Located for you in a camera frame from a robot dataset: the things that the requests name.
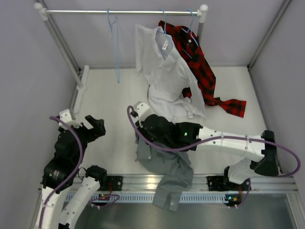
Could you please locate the grey shirt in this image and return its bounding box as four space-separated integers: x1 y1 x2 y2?
136 137 193 212

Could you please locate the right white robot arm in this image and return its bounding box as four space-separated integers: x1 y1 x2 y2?
136 114 279 189

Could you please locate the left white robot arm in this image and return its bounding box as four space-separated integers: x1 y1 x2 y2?
34 115 108 229

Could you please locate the white shirt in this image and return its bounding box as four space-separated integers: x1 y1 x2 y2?
135 24 205 122

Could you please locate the red black plaid shirt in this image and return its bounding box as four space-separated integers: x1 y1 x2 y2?
158 21 246 118

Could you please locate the empty light blue hanger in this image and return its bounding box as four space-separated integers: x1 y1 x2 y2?
107 9 120 83

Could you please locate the blue hanger under plaid shirt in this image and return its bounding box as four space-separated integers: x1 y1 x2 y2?
181 9 200 58

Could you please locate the blue hanger under white shirt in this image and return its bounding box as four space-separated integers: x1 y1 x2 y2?
159 9 171 36

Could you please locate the white rack foot bar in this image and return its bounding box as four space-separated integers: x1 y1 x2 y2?
73 65 90 114

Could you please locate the left rack upright pole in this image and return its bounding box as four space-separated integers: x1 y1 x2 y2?
41 14 84 90

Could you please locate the rack upright pole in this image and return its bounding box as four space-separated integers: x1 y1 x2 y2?
41 14 84 90
197 17 205 43

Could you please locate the right rack upright pole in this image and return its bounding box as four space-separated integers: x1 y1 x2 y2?
197 17 205 43

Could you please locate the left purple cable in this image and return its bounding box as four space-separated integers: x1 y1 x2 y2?
38 115 84 227

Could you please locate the purple cable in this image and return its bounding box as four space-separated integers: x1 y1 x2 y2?
38 115 84 227
127 105 301 208

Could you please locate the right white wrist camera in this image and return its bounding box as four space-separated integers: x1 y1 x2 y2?
133 101 153 122

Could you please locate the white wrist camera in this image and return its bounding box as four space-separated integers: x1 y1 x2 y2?
133 101 153 122
59 109 80 128

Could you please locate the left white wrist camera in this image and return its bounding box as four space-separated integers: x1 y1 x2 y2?
59 109 80 128

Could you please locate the perforated cable duct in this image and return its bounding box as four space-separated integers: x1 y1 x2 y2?
64 193 229 204

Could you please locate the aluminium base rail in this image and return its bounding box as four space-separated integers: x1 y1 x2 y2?
40 173 298 192

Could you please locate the metal clothes rail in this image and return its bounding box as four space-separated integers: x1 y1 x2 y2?
34 3 209 21

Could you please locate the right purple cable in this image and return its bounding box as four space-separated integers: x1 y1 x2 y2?
127 105 301 208

